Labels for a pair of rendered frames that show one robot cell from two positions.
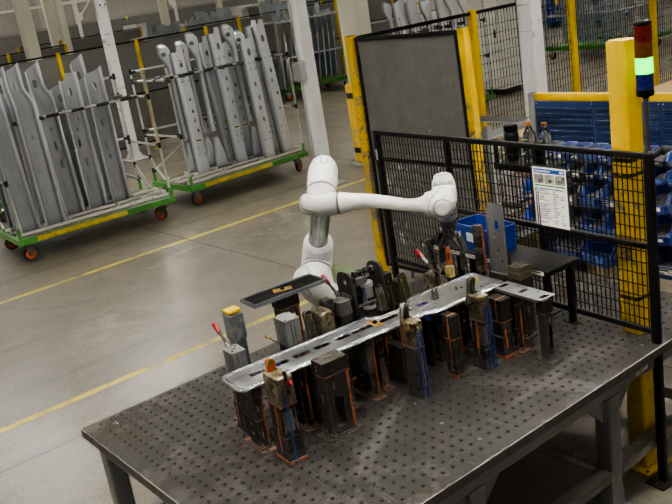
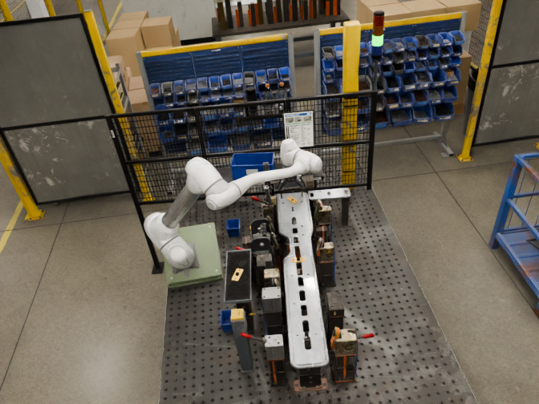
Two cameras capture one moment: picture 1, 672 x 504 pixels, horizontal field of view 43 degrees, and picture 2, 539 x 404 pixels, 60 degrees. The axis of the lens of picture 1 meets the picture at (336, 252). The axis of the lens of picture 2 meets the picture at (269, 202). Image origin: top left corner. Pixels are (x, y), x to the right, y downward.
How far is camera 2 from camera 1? 2.97 m
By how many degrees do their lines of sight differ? 53
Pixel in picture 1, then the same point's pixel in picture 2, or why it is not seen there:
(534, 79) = not seen: hidden behind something
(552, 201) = (300, 131)
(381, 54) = not seen: outside the picture
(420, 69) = (45, 49)
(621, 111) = (354, 68)
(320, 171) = (211, 171)
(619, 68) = (355, 42)
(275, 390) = (354, 345)
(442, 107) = (76, 76)
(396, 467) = (402, 334)
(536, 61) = not seen: hidden behind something
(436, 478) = (427, 325)
